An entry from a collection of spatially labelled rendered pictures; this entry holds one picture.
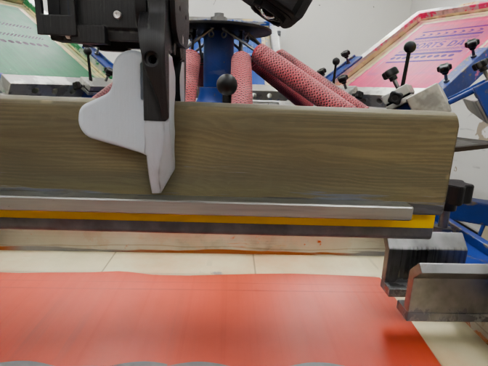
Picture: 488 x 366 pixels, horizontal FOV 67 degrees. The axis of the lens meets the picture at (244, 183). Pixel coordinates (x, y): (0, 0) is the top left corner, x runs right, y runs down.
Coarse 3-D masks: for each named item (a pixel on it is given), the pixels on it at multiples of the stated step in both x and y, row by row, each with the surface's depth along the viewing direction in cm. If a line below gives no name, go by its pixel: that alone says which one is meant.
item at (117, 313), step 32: (0, 288) 36; (32, 288) 36; (64, 288) 36; (96, 288) 36; (128, 288) 36; (160, 288) 37; (0, 320) 31; (32, 320) 31; (64, 320) 31; (96, 320) 31; (128, 320) 31; (160, 320) 32; (0, 352) 27; (32, 352) 27; (64, 352) 27; (96, 352) 28; (128, 352) 28; (160, 352) 28
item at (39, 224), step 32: (0, 224) 28; (32, 224) 28; (64, 224) 28; (96, 224) 28; (128, 224) 28; (160, 224) 28; (192, 224) 28; (224, 224) 28; (256, 224) 28; (288, 224) 28
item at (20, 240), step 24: (0, 240) 43; (24, 240) 43; (48, 240) 44; (72, 240) 44; (96, 240) 44; (120, 240) 44; (144, 240) 44; (168, 240) 44; (192, 240) 44; (216, 240) 44; (240, 240) 44; (264, 240) 44; (288, 240) 44; (312, 240) 45; (336, 240) 45; (360, 240) 45; (480, 336) 31
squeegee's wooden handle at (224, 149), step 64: (0, 128) 25; (64, 128) 25; (192, 128) 25; (256, 128) 25; (320, 128) 25; (384, 128) 26; (448, 128) 26; (128, 192) 26; (192, 192) 26; (256, 192) 26; (320, 192) 27; (384, 192) 27
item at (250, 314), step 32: (192, 288) 37; (224, 288) 37; (256, 288) 37; (288, 288) 37; (320, 288) 38; (352, 288) 38; (192, 320) 32; (224, 320) 32; (256, 320) 32; (288, 320) 32; (320, 320) 32; (352, 320) 32; (384, 320) 33; (192, 352) 28; (224, 352) 28; (256, 352) 28; (288, 352) 28; (320, 352) 28; (352, 352) 28; (384, 352) 29; (416, 352) 29
